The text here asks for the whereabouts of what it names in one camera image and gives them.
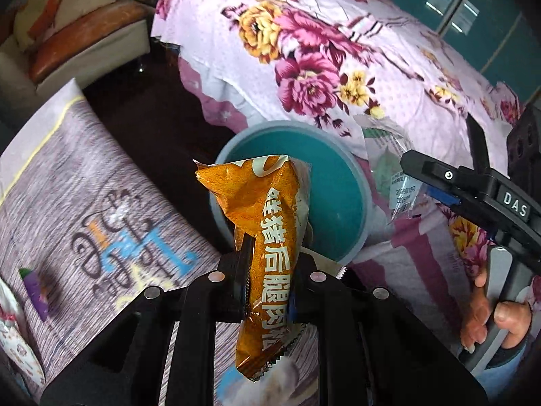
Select orange leather seat cushion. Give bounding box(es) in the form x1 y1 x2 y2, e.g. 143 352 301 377
28 0 148 84

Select teal cabinet doors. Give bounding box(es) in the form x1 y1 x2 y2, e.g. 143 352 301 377
392 0 540 104

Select purple candy wrapper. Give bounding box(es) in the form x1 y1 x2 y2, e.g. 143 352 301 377
19 268 49 322

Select floral pink bed quilt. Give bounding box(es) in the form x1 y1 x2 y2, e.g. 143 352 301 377
152 0 522 346

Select red orange snack bag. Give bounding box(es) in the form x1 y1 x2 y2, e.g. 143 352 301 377
196 155 311 380

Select purple wood-print tablecloth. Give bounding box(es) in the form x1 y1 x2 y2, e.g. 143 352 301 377
1 81 318 405

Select person's right hand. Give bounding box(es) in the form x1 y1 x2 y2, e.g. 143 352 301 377
460 267 532 353

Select white orange throw pillow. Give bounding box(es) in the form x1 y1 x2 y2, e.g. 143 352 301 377
13 0 116 53

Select white sofa with cushions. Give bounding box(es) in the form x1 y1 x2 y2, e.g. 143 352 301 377
1 0 150 120

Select patterned white wet-wipe pack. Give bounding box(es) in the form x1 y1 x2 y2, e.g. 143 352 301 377
0 280 46 388

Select teal plastic trash bin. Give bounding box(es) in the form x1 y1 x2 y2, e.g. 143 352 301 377
215 121 373 265

